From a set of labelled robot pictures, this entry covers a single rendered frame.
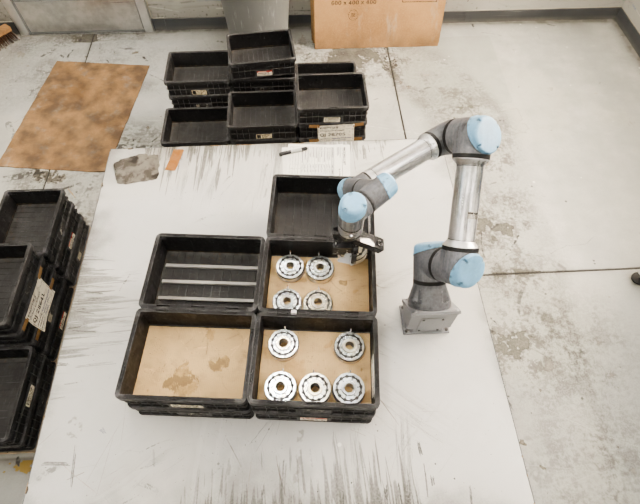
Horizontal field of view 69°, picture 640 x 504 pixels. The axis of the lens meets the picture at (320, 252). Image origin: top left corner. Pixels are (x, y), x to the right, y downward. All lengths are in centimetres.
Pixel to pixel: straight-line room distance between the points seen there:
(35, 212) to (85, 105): 132
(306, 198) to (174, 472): 110
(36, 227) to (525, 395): 261
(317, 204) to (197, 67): 172
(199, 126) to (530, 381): 239
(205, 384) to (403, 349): 71
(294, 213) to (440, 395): 88
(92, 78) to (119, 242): 224
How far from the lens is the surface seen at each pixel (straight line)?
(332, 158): 226
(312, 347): 162
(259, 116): 296
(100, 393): 187
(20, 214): 289
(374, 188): 133
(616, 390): 287
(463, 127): 154
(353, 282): 173
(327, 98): 289
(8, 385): 256
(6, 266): 258
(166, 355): 169
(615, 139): 395
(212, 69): 335
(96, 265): 211
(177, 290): 179
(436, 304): 166
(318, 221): 187
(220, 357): 164
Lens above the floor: 235
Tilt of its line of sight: 58 degrees down
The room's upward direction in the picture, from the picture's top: 1 degrees clockwise
